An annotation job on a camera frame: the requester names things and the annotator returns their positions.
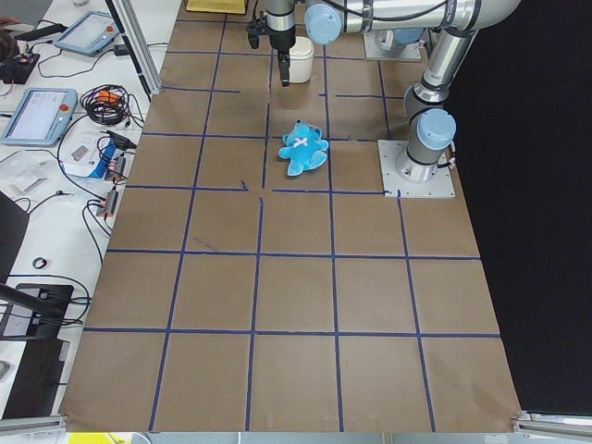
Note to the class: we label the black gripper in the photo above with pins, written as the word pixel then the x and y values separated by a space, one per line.
pixel 282 40

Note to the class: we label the white trash can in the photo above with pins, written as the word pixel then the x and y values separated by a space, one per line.
pixel 301 60

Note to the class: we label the blue plush teddy bear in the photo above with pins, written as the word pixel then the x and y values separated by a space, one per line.
pixel 304 147

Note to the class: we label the upper teach pendant tablet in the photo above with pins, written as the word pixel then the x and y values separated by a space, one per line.
pixel 88 35

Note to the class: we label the teach pendant tablet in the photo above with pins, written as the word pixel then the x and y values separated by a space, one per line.
pixel 41 117
pixel 88 35

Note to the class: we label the white blue box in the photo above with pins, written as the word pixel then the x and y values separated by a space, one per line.
pixel 89 155

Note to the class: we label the lower teach pendant tablet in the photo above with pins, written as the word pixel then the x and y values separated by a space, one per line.
pixel 41 117

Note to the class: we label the black monitor stand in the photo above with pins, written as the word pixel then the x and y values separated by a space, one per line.
pixel 34 316

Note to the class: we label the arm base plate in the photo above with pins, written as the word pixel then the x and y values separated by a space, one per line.
pixel 403 178
pixel 408 53

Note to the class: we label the aluminium frame post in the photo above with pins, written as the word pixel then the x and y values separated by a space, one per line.
pixel 130 30

